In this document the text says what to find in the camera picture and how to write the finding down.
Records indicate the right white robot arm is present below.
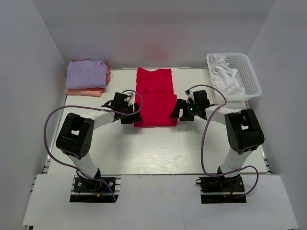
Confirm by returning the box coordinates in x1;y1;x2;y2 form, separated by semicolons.
169;90;264;193

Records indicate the crumpled white t-shirt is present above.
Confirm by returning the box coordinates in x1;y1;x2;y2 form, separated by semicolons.
209;55;245;96

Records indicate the folded lavender t-shirt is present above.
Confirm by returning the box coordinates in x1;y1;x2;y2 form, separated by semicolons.
66;60;107;90

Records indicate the red t-shirt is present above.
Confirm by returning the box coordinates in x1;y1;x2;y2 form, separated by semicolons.
134;68;177;128

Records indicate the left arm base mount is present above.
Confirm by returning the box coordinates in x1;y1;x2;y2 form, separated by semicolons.
70;175;121;203

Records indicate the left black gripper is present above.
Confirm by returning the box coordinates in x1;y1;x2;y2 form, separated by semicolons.
121;103;143;125

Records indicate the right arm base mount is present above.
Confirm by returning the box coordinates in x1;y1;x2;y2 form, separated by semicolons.
195;175;247;204

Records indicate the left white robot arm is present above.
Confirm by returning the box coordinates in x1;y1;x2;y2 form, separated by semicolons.
56;90;143;191

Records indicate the folded salmon pink t-shirt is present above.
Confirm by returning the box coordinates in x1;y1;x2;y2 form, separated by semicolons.
65;60;111;97

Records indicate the white plastic basket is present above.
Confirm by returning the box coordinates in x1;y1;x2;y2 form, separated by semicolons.
206;53;262;102

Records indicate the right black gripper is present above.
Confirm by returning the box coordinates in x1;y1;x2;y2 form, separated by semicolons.
169;99;200;122

